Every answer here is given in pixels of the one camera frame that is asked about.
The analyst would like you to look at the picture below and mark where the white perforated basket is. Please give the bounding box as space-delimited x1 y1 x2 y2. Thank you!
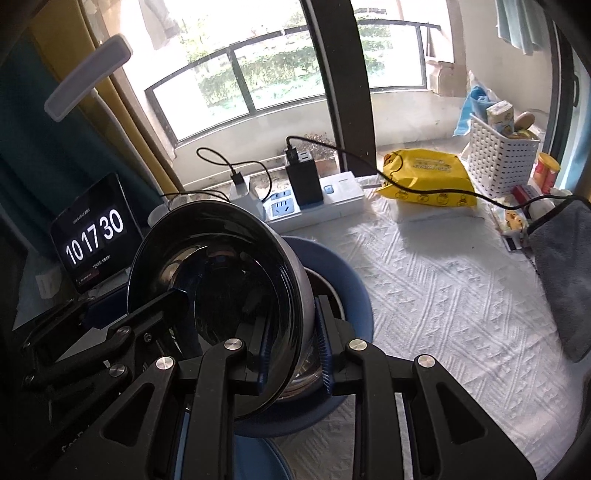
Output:
468 113 541 199

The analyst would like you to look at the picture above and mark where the black charger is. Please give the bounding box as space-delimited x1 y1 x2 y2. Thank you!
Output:
285 147 324 206

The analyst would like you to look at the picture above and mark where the black balcony railing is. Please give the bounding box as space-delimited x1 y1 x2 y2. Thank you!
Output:
144 18 428 148

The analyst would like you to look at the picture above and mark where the white charger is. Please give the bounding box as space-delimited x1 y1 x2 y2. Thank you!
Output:
228 173 269 217

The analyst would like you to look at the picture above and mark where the grey towel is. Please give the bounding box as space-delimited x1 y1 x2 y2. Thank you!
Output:
527 196 591 363

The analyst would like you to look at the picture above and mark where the steel bowl light blue outside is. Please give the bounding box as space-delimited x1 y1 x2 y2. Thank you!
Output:
281 269 346 402

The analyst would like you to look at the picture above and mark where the small yellow lid jar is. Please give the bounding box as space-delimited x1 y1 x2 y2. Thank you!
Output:
536 152 561 195

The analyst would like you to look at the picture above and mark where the yellow wipes pack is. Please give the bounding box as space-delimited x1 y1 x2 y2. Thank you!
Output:
376 148 477 208

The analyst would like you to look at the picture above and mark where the clear plastic bag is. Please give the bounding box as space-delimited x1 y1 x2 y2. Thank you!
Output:
14 258 63 330

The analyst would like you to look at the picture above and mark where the blue plate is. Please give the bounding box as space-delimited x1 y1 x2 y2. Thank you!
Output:
233 436 293 480

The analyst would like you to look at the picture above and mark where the yellow curtain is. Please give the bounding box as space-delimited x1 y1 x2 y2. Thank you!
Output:
28 0 185 199

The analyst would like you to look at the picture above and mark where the large blue bowl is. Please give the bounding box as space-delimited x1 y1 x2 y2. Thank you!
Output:
233 235 375 438

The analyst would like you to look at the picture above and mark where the long black cable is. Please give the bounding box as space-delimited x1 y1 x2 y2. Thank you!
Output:
286 135 587 227

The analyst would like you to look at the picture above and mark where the hanging light blue cloth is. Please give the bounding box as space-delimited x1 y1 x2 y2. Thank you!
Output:
494 0 539 56

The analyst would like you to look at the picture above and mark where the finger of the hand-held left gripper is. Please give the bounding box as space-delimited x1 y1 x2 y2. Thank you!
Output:
21 288 190 365
23 323 160 402

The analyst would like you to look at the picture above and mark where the black door frame post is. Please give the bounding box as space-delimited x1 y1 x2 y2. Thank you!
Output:
300 0 377 178

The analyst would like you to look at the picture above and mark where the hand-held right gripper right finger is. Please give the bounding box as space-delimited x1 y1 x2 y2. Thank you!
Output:
314 294 539 480

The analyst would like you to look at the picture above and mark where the black tablet with clock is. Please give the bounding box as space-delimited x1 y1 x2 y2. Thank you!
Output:
50 173 145 294

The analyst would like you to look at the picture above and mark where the white textured tablecloth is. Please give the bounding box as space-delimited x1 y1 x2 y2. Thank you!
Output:
14 194 591 480

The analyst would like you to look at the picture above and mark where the steel bowl white outside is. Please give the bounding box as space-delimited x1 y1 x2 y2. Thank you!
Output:
127 202 319 422

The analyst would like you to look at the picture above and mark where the white power strip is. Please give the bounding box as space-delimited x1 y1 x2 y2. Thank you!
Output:
249 172 365 234

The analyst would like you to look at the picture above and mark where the teal curtain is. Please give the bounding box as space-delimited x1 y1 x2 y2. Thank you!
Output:
0 41 158 259

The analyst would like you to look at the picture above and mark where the small printed carton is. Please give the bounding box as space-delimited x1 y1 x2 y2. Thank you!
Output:
486 100 515 137

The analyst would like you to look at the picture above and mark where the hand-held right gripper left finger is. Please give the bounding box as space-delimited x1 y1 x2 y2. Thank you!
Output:
48 318 274 480

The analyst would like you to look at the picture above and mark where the blue bag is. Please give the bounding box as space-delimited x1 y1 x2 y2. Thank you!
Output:
453 85 497 137

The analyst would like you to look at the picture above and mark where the black looped cable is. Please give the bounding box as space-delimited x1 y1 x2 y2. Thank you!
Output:
196 147 273 195

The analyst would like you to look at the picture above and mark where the white desk lamp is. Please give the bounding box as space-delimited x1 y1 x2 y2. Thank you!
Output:
44 34 218 227

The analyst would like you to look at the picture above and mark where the thin black lamp cable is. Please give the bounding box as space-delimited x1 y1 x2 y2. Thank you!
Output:
161 191 232 204

